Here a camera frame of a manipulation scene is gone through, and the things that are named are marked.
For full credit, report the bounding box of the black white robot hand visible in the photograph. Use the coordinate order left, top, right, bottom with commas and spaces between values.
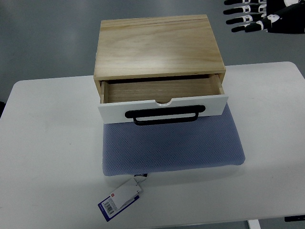
223, 0, 305, 34

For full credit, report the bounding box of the black drawer handle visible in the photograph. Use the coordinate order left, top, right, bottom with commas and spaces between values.
125, 105, 206, 126

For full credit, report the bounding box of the white drawer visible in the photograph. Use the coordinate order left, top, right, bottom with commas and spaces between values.
98, 74, 228, 124

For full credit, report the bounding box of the wooden drawer cabinet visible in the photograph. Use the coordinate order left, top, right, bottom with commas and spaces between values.
93, 13, 226, 91

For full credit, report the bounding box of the black table controller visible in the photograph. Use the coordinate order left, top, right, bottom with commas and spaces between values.
285, 215, 305, 222

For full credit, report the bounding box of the blue mesh cushion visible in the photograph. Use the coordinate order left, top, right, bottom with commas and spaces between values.
102, 105, 245, 176

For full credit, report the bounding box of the white table leg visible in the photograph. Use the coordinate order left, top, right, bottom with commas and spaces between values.
247, 219, 261, 229

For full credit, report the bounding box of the white blue product tag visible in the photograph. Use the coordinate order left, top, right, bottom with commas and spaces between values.
98, 174, 148, 222

